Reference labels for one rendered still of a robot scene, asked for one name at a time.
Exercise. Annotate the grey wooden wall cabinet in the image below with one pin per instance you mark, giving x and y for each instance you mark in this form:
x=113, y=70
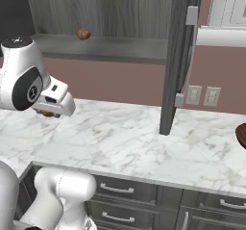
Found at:
x=112, y=15

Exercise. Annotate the white window frame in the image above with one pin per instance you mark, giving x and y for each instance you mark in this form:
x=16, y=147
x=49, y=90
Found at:
x=224, y=15

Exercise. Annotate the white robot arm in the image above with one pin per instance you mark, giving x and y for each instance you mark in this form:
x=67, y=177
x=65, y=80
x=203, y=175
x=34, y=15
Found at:
x=19, y=67

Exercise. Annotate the white wall outlet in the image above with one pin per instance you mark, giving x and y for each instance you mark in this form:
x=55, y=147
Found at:
x=212, y=96
x=193, y=95

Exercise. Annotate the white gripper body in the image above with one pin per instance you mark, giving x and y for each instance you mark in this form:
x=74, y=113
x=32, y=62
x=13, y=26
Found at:
x=66, y=105

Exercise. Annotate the dark brown wooden bowl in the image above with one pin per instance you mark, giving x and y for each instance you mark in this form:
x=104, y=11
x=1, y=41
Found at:
x=241, y=136

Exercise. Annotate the brown round object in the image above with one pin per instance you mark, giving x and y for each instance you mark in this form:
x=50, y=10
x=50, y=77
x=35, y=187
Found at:
x=48, y=114

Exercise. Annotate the grey wooden cabinet door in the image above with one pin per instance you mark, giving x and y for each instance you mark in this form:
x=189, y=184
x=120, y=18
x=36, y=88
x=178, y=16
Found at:
x=174, y=63

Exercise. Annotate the grey base cabinet door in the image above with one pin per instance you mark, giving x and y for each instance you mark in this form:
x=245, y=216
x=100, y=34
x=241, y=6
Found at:
x=211, y=221

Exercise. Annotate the brown potato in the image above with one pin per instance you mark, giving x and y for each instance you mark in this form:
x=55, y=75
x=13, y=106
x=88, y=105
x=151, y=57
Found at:
x=83, y=33

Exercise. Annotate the grey drawer front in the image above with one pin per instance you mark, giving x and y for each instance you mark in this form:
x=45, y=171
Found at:
x=208, y=201
x=144, y=216
x=141, y=189

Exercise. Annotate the dark grey cabinet door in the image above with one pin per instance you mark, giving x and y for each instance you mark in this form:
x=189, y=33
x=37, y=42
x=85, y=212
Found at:
x=16, y=15

